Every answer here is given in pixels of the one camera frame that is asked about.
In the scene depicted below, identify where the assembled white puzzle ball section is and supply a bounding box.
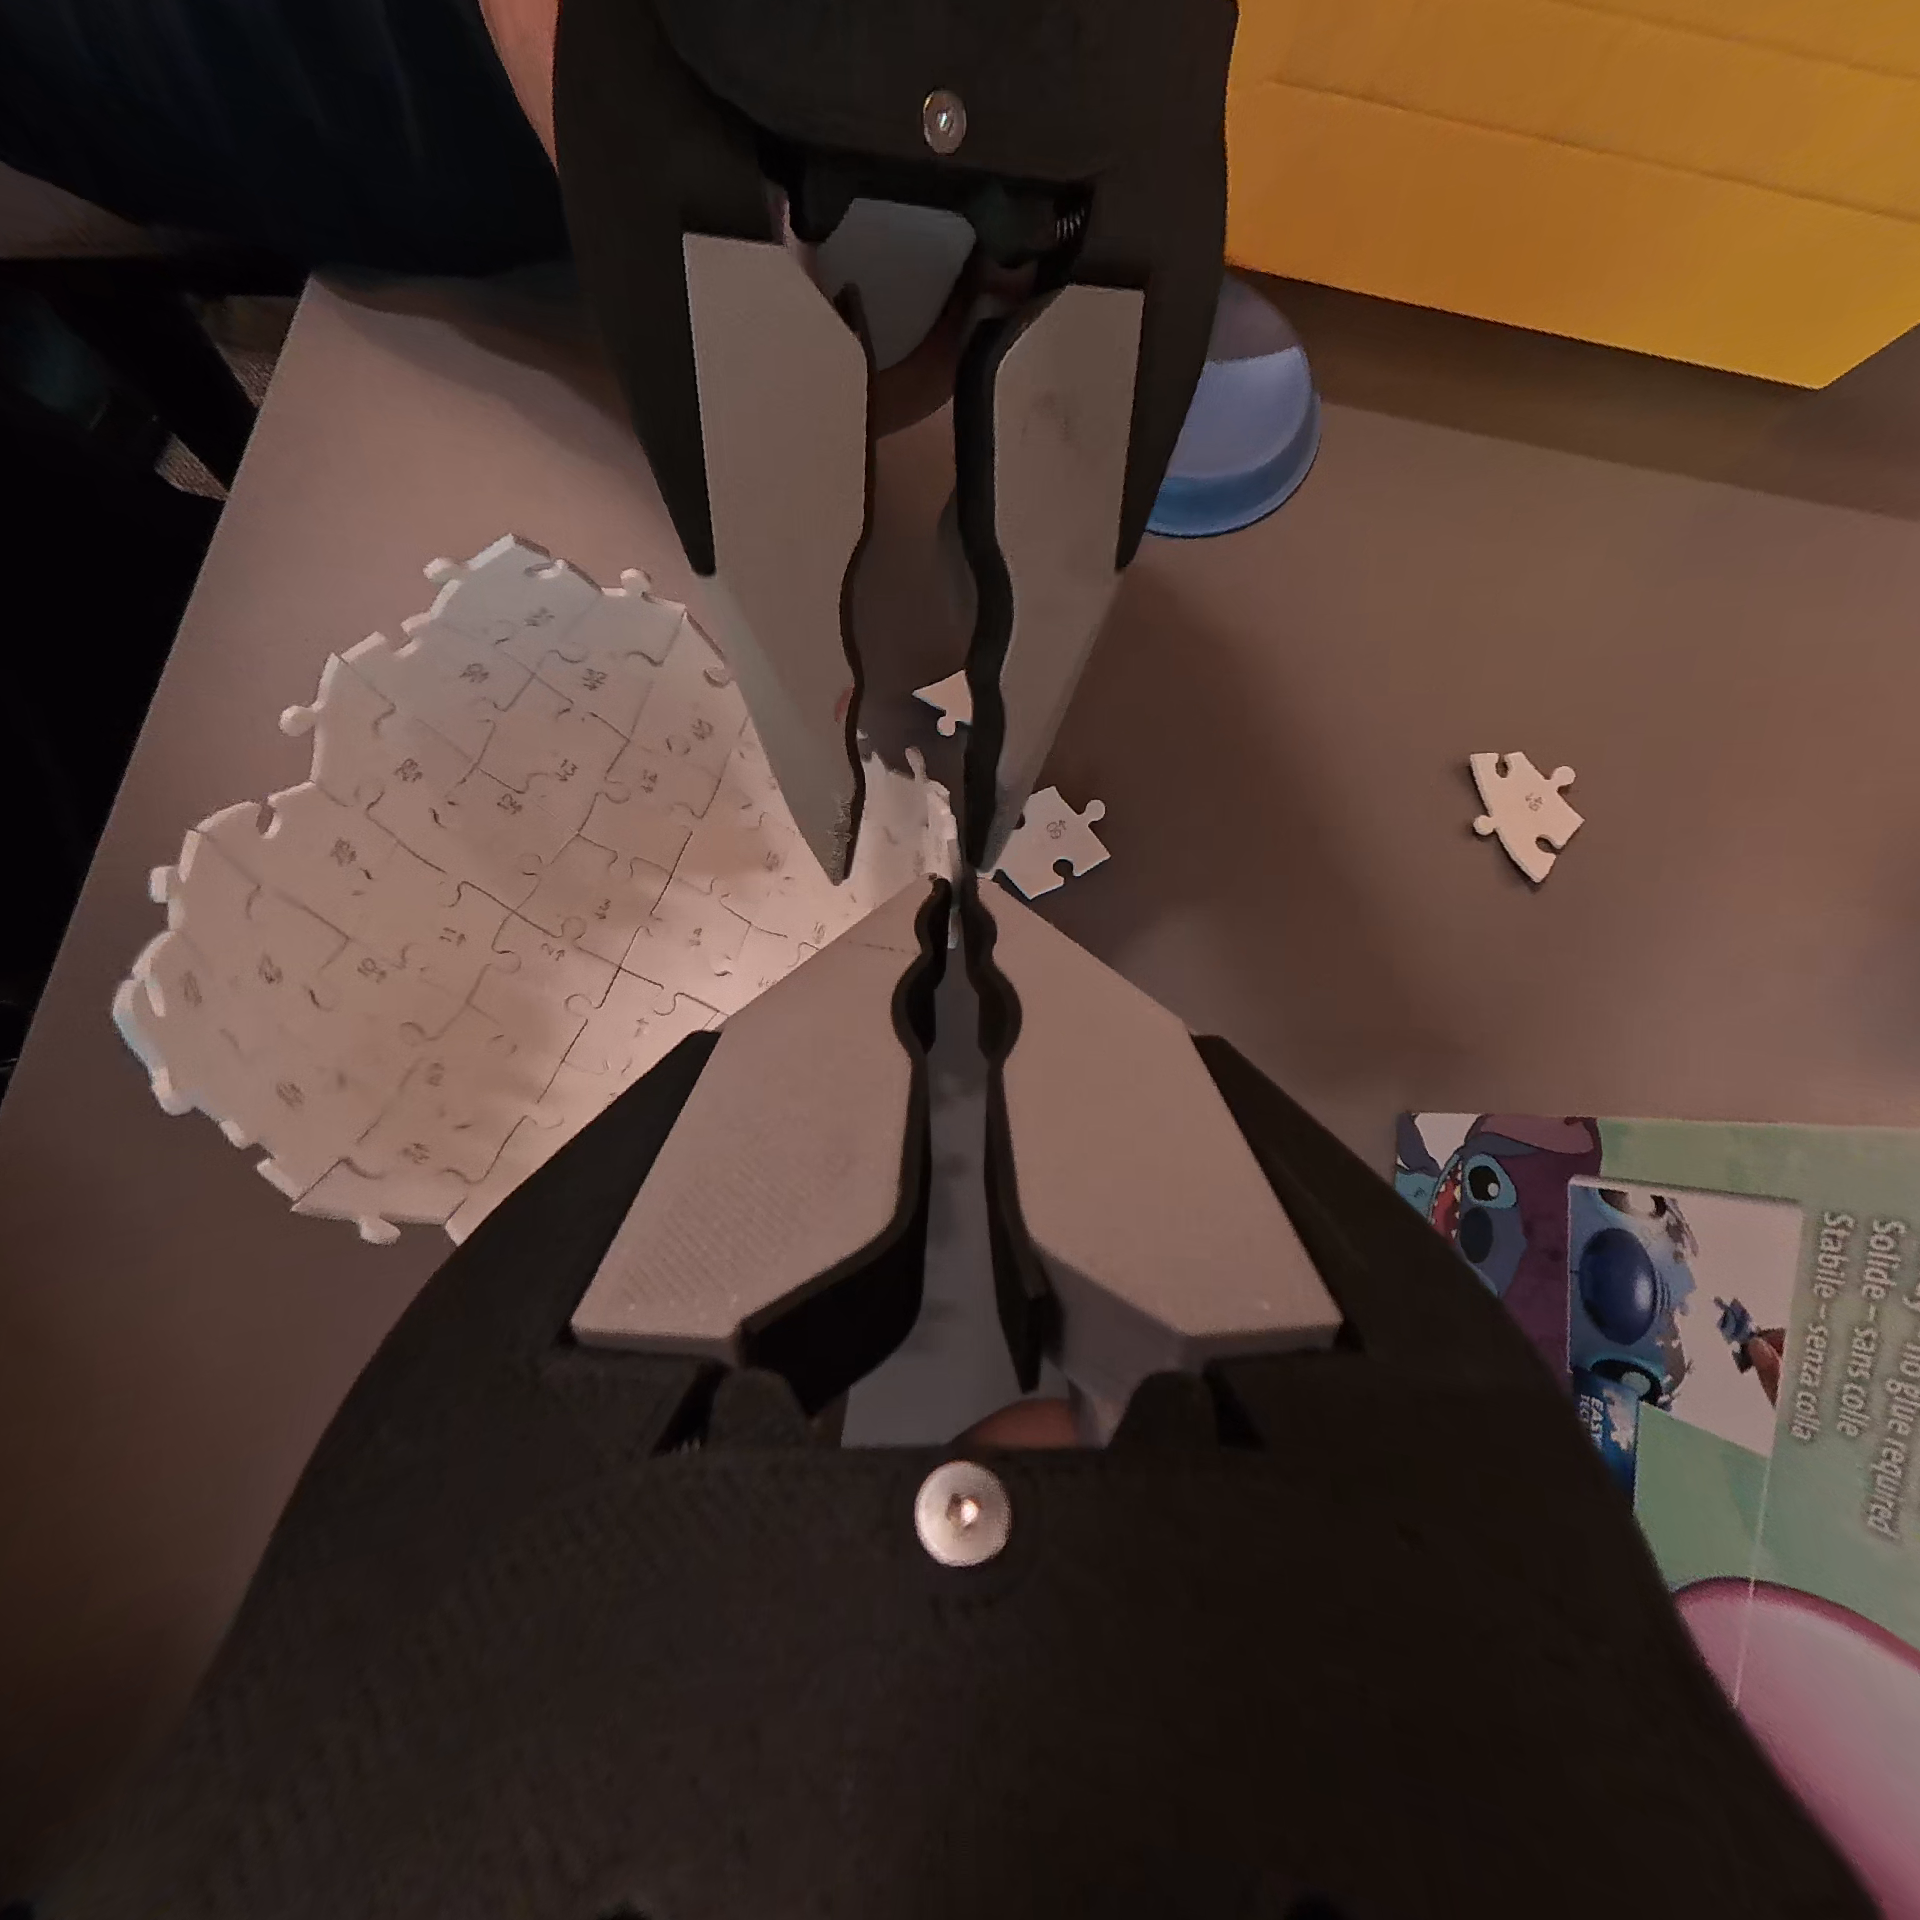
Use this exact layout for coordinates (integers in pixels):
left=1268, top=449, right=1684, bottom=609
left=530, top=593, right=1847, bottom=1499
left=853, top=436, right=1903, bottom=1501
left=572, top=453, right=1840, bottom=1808
left=113, top=532, right=962, bottom=1247

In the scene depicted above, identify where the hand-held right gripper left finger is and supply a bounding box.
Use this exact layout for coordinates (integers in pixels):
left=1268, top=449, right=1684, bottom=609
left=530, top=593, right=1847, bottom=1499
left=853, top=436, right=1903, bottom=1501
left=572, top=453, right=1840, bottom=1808
left=569, top=877, right=953, bottom=1414

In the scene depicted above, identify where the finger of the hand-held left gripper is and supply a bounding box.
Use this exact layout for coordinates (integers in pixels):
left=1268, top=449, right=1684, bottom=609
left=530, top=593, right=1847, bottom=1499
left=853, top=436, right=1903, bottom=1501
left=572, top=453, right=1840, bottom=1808
left=679, top=228, right=875, bottom=886
left=956, top=286, right=1148, bottom=876

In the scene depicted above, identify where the yellow plastic bin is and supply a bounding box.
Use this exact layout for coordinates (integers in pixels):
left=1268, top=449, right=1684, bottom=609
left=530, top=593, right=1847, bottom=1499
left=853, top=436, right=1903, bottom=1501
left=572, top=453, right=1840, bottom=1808
left=1224, top=0, right=1920, bottom=393

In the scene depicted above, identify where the blue round puzzle stand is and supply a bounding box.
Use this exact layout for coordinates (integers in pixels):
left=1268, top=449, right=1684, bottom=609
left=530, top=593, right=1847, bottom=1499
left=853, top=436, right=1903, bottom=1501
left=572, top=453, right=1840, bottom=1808
left=1148, top=276, right=1327, bottom=536

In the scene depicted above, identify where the person's left forearm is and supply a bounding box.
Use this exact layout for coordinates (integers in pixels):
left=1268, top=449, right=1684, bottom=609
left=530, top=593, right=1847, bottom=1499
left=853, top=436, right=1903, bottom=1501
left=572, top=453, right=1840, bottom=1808
left=0, top=0, right=579, bottom=272

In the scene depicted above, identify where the cartoon printed puzzle box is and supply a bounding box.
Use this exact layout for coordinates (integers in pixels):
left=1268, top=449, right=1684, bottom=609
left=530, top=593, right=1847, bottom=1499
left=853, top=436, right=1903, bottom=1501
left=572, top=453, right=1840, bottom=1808
left=1394, top=1110, right=1920, bottom=1920

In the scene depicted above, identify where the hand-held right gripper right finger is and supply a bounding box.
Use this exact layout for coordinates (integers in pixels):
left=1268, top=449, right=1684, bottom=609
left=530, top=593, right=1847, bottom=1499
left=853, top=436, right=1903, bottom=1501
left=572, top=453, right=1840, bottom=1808
left=961, top=881, right=1345, bottom=1443

